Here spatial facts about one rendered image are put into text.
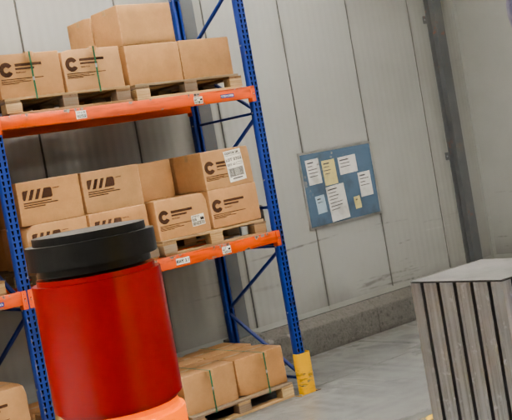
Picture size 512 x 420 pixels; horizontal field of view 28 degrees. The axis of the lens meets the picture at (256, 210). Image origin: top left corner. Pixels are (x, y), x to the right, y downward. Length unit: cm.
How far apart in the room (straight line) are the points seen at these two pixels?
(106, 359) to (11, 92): 840
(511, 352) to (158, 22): 775
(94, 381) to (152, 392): 2
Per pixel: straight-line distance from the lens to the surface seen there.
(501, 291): 214
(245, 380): 992
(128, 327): 39
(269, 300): 1173
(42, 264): 39
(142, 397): 39
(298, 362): 1014
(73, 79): 905
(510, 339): 216
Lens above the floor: 236
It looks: 3 degrees down
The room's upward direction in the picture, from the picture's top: 10 degrees counter-clockwise
